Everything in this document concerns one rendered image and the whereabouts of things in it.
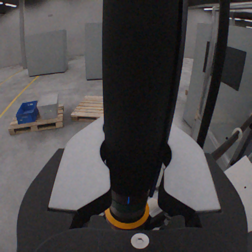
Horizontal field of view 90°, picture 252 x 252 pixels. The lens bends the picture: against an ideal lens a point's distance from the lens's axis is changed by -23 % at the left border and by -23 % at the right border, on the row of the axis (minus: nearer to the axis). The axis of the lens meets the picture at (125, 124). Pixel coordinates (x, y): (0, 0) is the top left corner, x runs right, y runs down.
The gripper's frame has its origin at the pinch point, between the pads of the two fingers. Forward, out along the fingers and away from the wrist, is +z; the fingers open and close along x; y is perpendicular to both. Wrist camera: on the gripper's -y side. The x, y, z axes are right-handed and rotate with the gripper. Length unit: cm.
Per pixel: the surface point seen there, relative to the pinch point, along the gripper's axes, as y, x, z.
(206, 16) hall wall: -253, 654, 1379
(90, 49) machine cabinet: 52, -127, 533
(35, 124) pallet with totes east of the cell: 148, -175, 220
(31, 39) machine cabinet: -9, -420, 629
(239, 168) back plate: 30, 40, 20
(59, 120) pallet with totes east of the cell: 149, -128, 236
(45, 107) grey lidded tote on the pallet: 120, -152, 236
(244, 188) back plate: 32, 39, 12
